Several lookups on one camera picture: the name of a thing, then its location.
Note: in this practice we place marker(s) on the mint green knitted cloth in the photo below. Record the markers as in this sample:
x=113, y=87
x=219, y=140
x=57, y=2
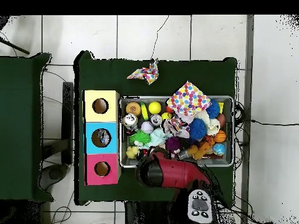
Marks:
x=160, y=137

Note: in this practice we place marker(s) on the whitish foil wrapper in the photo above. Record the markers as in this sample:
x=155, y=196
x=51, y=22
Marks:
x=176, y=126

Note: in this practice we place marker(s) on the polka dot cloth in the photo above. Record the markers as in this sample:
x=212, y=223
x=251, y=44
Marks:
x=189, y=99

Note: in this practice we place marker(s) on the colourful patterned cloth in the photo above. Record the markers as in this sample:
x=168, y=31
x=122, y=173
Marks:
x=148, y=73

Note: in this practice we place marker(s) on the tan plush animal toy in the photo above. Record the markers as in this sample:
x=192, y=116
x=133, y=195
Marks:
x=202, y=150

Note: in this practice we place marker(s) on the cream knitted cloth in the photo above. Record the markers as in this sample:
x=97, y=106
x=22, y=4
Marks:
x=213, y=125

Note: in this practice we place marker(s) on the blue spiky rubber ball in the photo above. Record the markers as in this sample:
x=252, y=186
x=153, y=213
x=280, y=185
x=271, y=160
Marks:
x=214, y=108
x=198, y=129

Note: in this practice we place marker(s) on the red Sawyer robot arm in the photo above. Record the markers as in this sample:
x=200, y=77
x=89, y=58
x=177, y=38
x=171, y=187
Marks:
x=177, y=172

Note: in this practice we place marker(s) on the wooden box with three holes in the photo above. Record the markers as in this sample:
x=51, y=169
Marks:
x=101, y=127

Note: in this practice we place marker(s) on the shallow clear mesh bin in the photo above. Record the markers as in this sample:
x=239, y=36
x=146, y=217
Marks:
x=224, y=161

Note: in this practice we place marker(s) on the white baseball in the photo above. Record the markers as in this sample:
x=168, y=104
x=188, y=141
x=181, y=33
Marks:
x=147, y=127

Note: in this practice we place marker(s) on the plain yellow ball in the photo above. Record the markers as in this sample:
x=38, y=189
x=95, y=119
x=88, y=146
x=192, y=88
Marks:
x=154, y=108

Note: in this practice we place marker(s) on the green spiky rubber ball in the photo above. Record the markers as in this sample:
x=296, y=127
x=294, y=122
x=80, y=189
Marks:
x=139, y=137

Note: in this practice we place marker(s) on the crushed silver drink can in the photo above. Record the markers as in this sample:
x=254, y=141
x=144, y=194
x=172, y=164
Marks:
x=130, y=120

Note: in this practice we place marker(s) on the orange ball with cream dots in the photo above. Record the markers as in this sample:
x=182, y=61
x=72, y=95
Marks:
x=133, y=108

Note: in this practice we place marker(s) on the yellow rubber duck toy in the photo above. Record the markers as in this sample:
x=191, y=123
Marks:
x=132, y=152

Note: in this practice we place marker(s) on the dark green table cloth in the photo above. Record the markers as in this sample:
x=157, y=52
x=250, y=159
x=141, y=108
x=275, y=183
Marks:
x=23, y=116
x=196, y=70

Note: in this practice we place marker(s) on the black panel stand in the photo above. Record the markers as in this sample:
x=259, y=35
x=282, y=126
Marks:
x=68, y=121

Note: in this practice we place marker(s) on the grey stand base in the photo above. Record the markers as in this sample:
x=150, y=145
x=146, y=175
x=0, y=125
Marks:
x=57, y=173

